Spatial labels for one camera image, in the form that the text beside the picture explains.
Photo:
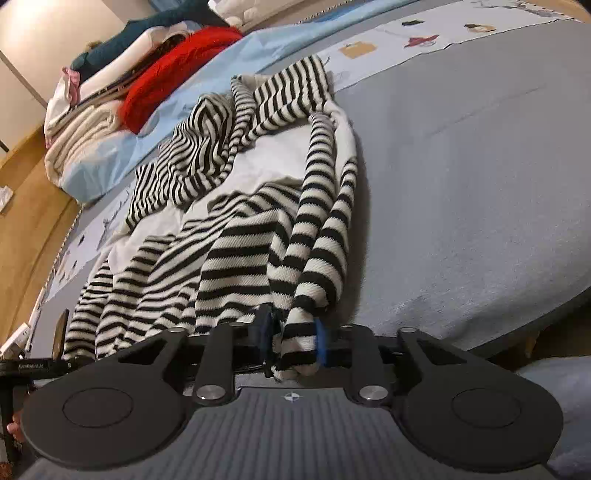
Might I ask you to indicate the grey printed bed sheet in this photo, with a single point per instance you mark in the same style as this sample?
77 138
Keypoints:
461 184

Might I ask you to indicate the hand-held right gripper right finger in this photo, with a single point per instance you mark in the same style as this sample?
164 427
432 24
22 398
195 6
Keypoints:
322 344

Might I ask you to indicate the white charger plug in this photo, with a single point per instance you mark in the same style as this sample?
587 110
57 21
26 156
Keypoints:
16 339

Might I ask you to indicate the cream folded blanket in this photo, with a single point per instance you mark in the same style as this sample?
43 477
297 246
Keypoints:
78 138

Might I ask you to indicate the light blue sheet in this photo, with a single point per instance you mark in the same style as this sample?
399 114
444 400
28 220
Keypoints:
258 50

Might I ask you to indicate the teal plush shark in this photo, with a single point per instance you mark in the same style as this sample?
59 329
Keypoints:
138 32

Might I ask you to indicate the white folded quilt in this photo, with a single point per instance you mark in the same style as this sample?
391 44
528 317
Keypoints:
129 60

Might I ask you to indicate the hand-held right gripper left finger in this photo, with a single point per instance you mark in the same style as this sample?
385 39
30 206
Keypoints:
264 332

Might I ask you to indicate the red folded blanket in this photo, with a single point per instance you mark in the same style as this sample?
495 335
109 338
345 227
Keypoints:
184 64

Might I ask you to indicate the person's left hand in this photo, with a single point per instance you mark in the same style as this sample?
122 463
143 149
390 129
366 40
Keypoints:
14 427

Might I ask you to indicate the tissue pack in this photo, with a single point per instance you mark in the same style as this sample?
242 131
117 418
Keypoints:
4 198

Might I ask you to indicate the black white striped hoodie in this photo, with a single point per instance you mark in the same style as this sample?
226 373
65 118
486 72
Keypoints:
231 258

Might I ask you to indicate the white pink-edged cloth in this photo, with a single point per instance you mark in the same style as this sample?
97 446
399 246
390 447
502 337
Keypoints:
69 85

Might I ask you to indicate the white plush toy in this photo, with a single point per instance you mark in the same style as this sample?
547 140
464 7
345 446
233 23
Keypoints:
235 9

